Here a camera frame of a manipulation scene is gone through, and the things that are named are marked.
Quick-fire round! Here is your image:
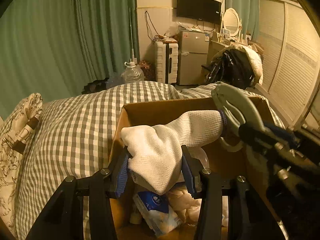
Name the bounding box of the clear water jug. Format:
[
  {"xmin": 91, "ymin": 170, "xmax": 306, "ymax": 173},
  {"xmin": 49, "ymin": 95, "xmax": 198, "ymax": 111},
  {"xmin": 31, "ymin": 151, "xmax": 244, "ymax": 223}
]
[{"xmin": 121, "ymin": 61, "xmax": 144, "ymax": 83}]

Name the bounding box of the white suitcase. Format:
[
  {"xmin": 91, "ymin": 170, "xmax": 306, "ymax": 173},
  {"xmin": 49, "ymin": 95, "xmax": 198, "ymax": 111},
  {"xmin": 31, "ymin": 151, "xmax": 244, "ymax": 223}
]
[{"xmin": 155, "ymin": 41, "xmax": 178, "ymax": 84}]

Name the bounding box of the black wall television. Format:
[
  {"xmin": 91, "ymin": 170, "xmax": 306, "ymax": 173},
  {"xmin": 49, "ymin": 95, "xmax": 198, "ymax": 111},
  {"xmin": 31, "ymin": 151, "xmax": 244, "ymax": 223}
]
[{"xmin": 176, "ymin": 0, "xmax": 221, "ymax": 24}]

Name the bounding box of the white ointment tube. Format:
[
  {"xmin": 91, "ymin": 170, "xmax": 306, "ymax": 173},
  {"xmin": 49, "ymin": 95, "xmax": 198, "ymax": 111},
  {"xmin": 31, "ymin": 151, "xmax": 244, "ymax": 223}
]
[{"xmin": 130, "ymin": 203, "xmax": 143, "ymax": 225}]

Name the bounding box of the blue tissue pack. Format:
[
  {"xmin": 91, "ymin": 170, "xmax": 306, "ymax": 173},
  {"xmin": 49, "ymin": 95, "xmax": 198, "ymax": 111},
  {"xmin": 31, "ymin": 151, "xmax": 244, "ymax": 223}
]
[{"xmin": 133, "ymin": 191, "xmax": 182, "ymax": 237}]

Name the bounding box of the white louvered wardrobe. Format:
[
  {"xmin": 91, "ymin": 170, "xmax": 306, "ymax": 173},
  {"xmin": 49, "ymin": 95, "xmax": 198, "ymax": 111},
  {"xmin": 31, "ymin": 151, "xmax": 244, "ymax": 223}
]
[{"xmin": 258, "ymin": 0, "xmax": 319, "ymax": 125}]

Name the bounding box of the floral white blanket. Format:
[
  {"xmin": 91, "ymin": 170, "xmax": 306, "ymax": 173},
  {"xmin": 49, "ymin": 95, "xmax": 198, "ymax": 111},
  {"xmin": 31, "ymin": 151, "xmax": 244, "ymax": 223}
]
[{"xmin": 1, "ymin": 93, "xmax": 43, "ymax": 233}]

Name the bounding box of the chair with piled jackets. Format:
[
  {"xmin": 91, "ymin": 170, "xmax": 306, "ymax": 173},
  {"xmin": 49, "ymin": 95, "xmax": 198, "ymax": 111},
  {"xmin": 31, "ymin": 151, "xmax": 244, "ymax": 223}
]
[{"xmin": 201, "ymin": 44, "xmax": 263, "ymax": 89}]

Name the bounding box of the green checkered bed quilt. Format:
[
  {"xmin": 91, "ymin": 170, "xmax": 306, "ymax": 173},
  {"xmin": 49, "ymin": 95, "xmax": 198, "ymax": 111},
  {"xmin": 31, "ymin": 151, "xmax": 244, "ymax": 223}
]
[{"xmin": 0, "ymin": 80, "xmax": 286, "ymax": 240}]

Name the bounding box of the clear cotton swab jar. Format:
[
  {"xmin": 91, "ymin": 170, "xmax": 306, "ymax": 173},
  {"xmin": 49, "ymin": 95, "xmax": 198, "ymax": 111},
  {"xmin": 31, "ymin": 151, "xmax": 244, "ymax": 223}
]
[{"xmin": 188, "ymin": 147, "xmax": 210, "ymax": 168}]

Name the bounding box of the white knit glove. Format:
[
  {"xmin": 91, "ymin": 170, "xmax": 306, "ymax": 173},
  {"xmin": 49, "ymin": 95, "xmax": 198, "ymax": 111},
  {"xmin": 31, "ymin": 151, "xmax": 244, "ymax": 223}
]
[{"xmin": 120, "ymin": 110, "xmax": 226, "ymax": 195}]

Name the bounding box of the green curtain left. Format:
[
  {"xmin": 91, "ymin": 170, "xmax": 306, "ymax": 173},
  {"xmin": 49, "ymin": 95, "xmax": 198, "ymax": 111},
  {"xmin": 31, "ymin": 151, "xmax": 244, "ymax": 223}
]
[{"xmin": 1, "ymin": 0, "xmax": 139, "ymax": 118}]

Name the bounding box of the green curtain right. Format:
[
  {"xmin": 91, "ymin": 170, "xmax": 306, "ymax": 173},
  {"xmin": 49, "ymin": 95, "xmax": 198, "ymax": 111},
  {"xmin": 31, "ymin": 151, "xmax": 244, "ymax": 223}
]
[{"xmin": 225, "ymin": 0, "xmax": 259, "ymax": 41}]

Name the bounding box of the oval white vanity mirror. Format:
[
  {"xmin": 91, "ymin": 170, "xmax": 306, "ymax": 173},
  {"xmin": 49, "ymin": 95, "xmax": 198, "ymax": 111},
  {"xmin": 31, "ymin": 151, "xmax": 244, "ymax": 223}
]
[{"xmin": 222, "ymin": 8, "xmax": 242, "ymax": 38}]

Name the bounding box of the green curtain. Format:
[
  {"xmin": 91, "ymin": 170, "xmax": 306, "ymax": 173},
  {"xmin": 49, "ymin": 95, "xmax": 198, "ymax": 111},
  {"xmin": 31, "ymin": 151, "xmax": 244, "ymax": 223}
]
[
  {"xmin": 1, "ymin": 0, "xmax": 139, "ymax": 118},
  {"xmin": 225, "ymin": 0, "xmax": 259, "ymax": 41}
]

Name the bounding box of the silver mini fridge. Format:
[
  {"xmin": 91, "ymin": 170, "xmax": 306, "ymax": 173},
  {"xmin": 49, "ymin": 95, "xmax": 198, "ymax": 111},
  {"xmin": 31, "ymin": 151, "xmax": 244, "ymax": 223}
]
[{"xmin": 177, "ymin": 31, "xmax": 209, "ymax": 86}]

